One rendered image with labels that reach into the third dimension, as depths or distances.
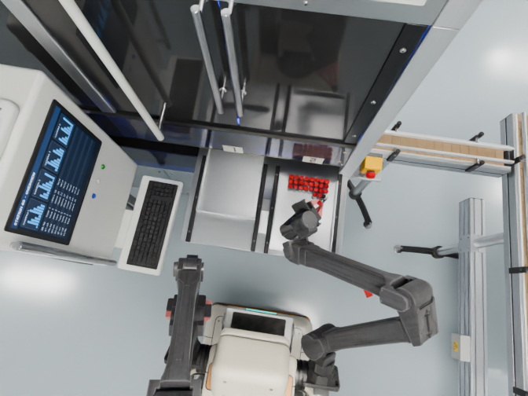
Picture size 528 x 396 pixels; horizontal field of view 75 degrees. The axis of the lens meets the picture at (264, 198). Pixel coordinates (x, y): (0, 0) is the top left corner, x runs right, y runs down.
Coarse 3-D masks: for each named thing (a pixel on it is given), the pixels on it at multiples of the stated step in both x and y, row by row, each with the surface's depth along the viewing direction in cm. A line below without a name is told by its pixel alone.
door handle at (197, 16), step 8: (200, 0) 70; (192, 8) 67; (200, 8) 70; (192, 16) 68; (200, 16) 68; (200, 24) 70; (200, 32) 72; (200, 40) 74; (200, 48) 77; (208, 48) 77; (208, 56) 79; (208, 64) 82; (208, 72) 85; (216, 80) 89; (216, 88) 92; (224, 88) 103; (216, 96) 95; (216, 104) 100
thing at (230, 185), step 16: (208, 160) 160; (224, 160) 160; (240, 160) 160; (256, 160) 160; (208, 176) 158; (224, 176) 158; (240, 176) 158; (256, 176) 158; (208, 192) 156; (224, 192) 156; (240, 192) 156; (256, 192) 156; (208, 208) 154; (224, 208) 154; (240, 208) 154; (256, 208) 153
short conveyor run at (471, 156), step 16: (384, 144) 152; (400, 144) 156; (416, 144) 164; (432, 144) 156; (448, 144) 156; (464, 144) 153; (480, 144) 152; (496, 144) 156; (384, 160) 161; (400, 160) 159; (416, 160) 156; (432, 160) 154; (448, 160) 154; (464, 160) 154; (480, 160) 147; (496, 160) 150; (512, 160) 150; (496, 176) 160
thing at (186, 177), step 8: (144, 168) 193; (152, 168) 191; (160, 168) 189; (136, 176) 212; (152, 176) 206; (160, 176) 204; (168, 176) 202; (176, 176) 199; (184, 176) 196; (192, 176) 194; (136, 184) 231; (184, 184) 213; (184, 192) 234
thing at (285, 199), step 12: (288, 192) 156; (300, 192) 156; (336, 192) 152; (276, 204) 151; (288, 204) 154; (324, 204) 154; (276, 216) 153; (288, 216) 153; (324, 216) 153; (276, 228) 151; (324, 228) 151; (276, 240) 150; (312, 240) 150; (324, 240) 150
